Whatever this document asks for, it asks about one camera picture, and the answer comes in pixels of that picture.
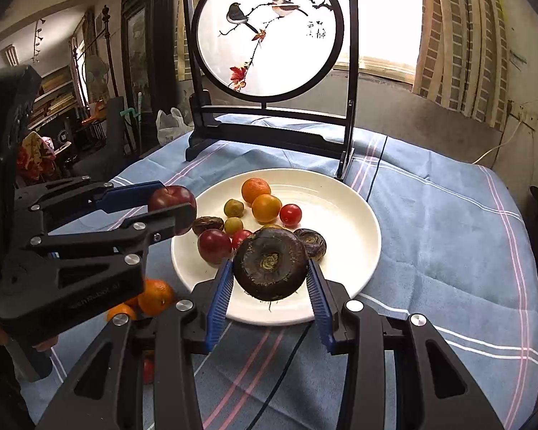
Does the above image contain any red tomato pile bottom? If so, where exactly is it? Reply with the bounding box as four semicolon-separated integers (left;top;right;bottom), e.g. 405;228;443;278
142;352;155;385

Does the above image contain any large orange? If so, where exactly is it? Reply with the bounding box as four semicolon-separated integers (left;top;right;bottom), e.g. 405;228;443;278
105;303;138;322
137;278;176;317

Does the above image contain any dark red plum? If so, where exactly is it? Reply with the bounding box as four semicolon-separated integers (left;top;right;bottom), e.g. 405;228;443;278
147;185;197;235

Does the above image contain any small yellow fruit pile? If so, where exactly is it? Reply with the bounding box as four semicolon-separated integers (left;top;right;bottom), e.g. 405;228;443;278
224;216;244;237

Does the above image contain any red cherry tomato pile top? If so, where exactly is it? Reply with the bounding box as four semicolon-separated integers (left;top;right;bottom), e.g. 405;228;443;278
231;229;253;250

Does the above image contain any large dark brown fruit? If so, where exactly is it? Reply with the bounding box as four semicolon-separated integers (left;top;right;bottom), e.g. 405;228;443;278
232;227;309;302

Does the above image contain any dark date on plate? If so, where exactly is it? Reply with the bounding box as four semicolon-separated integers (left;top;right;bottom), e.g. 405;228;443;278
192;216;224;236

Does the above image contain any white plastic bag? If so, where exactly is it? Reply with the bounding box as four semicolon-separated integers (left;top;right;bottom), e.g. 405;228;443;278
155;108;193;145

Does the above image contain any white oval plate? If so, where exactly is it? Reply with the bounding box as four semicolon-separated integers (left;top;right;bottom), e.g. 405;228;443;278
197;168;382;326

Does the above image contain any small green-yellow fruit plate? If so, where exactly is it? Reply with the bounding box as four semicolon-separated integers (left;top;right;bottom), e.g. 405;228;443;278
223;199;245;219

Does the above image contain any dark wrinkled fruit on plate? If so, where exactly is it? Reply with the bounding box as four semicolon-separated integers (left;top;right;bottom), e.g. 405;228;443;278
293;228;327;260

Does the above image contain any mandarin orange on plate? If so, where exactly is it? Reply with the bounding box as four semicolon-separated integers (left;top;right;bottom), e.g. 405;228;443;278
241;178;271;205

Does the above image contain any yellow orange fruit on plate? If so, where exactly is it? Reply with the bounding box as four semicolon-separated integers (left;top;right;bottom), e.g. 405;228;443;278
251;194;283;224

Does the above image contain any red cherry tomato on plate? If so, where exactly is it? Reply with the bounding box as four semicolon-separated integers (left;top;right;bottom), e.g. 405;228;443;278
280;204;302;228

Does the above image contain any dark framed painting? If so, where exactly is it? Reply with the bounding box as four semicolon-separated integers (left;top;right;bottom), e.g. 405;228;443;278
121;0;152;114

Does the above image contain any black framed bird screen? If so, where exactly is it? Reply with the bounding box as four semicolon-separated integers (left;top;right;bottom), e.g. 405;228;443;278
183;0;359;180

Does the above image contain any checked curtain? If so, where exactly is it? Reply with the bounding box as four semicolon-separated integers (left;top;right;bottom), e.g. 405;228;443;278
413;0;508;131

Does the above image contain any white power cable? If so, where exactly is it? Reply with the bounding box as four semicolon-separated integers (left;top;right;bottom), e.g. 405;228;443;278
471;115;528;166

